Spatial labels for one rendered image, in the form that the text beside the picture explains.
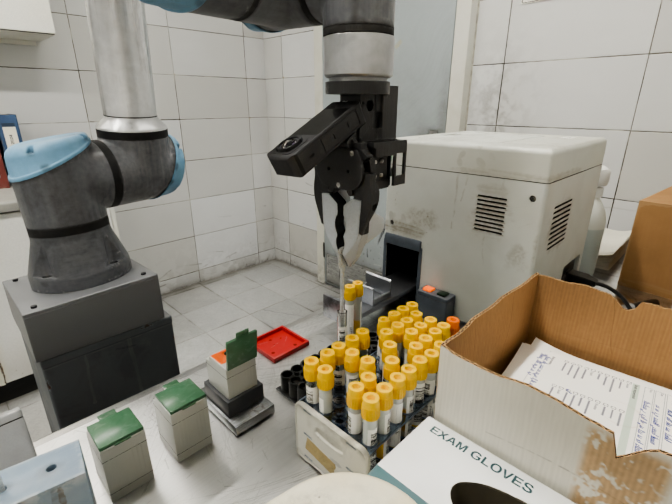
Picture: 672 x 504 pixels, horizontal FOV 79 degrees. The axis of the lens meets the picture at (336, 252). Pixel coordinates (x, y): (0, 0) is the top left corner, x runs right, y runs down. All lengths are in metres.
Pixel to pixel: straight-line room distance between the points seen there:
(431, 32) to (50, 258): 1.88
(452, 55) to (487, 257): 1.56
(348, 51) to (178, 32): 2.52
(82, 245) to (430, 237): 0.56
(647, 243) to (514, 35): 1.30
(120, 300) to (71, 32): 2.12
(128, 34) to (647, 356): 0.84
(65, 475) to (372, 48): 0.45
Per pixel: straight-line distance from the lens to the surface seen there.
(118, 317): 0.76
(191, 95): 2.93
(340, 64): 0.45
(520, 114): 2.04
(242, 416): 0.52
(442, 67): 2.16
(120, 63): 0.79
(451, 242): 0.70
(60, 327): 0.74
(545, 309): 0.60
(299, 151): 0.40
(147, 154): 0.79
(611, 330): 0.59
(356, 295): 0.59
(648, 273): 1.01
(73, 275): 0.75
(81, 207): 0.75
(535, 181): 0.62
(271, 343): 0.66
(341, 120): 0.44
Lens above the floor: 1.23
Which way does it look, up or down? 20 degrees down
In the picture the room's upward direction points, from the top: straight up
